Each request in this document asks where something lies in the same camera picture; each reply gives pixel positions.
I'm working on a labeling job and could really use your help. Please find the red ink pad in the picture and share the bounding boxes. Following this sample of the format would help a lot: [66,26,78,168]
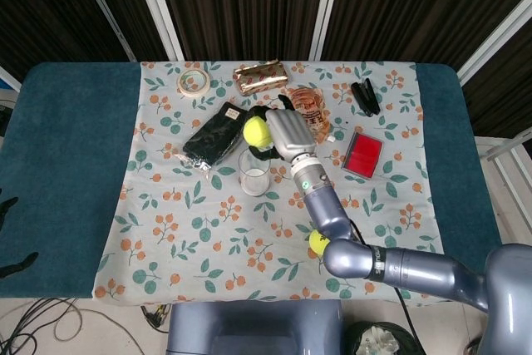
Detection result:
[341,130,384,177]

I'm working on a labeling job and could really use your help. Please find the clear glass cup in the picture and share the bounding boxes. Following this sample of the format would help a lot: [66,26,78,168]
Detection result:
[237,147,272,197]

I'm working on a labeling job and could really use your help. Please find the yellow tennis ball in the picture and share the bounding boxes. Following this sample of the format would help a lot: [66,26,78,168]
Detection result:
[242,116,273,148]
[308,229,332,256]

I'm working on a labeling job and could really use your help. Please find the grey floor cable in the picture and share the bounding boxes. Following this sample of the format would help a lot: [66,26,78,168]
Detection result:
[24,298,99,342]

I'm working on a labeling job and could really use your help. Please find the beige masking tape roll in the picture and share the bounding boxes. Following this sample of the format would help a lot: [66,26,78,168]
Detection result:
[176,68,211,99]

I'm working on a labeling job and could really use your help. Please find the black socks in plastic bag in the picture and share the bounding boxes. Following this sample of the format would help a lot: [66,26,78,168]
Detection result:
[182,101,253,171]

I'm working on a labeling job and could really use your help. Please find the black floor cable bundle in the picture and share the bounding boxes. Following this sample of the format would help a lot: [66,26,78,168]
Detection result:
[0,296,80,355]

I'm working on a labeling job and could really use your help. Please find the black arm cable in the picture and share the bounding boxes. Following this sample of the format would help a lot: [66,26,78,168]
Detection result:
[392,286,417,333]

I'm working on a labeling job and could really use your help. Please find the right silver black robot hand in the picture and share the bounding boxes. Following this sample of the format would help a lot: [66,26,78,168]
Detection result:
[248,95,319,161]

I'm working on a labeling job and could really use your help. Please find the floral leaf print tablecloth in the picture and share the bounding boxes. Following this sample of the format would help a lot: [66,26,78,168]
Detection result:
[93,59,448,304]

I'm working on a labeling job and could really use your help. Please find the black binder clip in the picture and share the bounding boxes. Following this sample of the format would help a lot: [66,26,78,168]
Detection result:
[351,77,382,117]

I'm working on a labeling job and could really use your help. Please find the teal table cover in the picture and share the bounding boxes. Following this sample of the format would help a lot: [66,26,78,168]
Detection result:
[0,62,510,300]

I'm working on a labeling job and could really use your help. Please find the orange spouted snack pouch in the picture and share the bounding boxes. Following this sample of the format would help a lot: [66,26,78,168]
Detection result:
[286,86,337,144]

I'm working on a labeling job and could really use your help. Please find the gold foil wrapped package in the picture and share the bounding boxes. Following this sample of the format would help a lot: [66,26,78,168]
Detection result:
[231,59,291,96]

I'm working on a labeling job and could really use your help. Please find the white partition frame post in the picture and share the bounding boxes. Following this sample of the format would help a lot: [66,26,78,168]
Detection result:
[309,0,347,61]
[456,0,532,86]
[70,0,138,63]
[128,0,185,62]

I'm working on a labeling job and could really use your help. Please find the trash bin with black bag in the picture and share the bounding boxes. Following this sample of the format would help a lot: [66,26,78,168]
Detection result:
[344,320,415,355]

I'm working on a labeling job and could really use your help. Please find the white metal rack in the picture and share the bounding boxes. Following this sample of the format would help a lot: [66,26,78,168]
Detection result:
[475,126,532,165]

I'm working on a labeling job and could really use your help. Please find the blue-grey robot torso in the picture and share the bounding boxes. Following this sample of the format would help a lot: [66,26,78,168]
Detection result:
[165,300,346,355]

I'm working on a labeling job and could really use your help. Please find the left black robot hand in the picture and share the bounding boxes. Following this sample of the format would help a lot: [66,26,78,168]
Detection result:
[0,195,39,280]

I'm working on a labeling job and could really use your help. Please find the colourful connector cable bundle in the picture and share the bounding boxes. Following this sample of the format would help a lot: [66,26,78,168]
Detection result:
[140,303,171,333]

